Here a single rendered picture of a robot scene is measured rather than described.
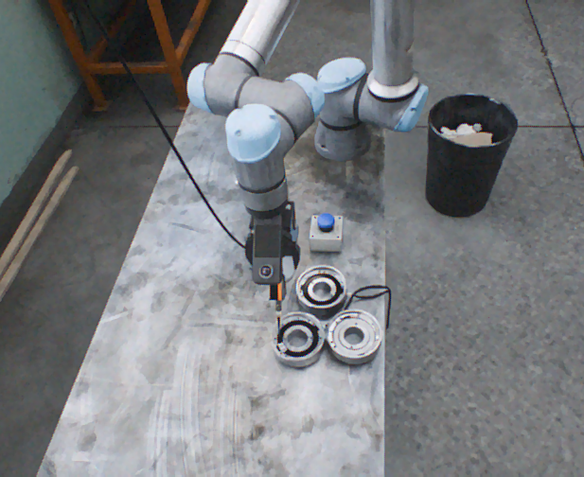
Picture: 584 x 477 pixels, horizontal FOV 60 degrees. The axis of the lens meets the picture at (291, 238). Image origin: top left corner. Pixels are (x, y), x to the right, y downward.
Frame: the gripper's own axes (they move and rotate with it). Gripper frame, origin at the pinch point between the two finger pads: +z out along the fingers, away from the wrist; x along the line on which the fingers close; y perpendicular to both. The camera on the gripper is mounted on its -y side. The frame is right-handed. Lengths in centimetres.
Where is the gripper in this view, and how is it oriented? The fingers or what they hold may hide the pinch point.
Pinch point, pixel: (277, 279)
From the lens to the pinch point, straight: 95.8
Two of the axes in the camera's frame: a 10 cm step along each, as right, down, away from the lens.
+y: 1.1, -7.7, 6.3
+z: 0.9, 6.4, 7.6
